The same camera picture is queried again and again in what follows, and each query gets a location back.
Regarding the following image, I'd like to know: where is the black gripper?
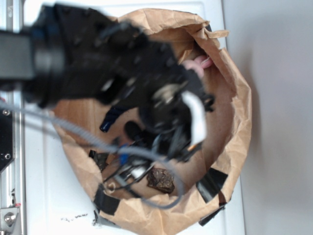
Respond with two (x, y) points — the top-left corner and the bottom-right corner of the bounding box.
(56, 5), (214, 137)

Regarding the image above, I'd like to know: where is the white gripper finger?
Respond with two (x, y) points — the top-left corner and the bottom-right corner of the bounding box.
(182, 91), (207, 144)

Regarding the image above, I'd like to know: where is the dark blue twisted rope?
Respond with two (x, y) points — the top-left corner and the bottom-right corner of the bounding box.
(99, 106), (123, 133)

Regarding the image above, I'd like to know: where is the grey coiled cable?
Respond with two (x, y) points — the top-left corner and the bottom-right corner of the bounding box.
(0, 100), (185, 210)

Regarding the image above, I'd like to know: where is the brown rough rock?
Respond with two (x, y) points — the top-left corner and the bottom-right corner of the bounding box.
(147, 168), (175, 194)

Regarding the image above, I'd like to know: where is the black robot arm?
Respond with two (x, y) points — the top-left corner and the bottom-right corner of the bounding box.
(0, 4), (211, 145)

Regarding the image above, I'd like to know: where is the silver corner bracket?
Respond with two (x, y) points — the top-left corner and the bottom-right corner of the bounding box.
(0, 207), (22, 235)

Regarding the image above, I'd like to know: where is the brown paper bag bin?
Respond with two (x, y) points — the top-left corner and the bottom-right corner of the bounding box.
(56, 8), (252, 235)

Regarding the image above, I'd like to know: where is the black mounting plate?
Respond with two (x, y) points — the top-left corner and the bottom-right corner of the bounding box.
(0, 106), (14, 173)

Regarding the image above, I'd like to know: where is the pink plush bunny toy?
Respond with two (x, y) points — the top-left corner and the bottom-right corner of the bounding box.
(182, 55), (213, 78)

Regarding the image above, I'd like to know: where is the aluminium frame rail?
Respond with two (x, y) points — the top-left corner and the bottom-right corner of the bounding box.
(0, 0), (27, 235)

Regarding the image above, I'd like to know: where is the white plastic tray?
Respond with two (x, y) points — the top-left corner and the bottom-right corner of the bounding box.
(23, 0), (246, 235)

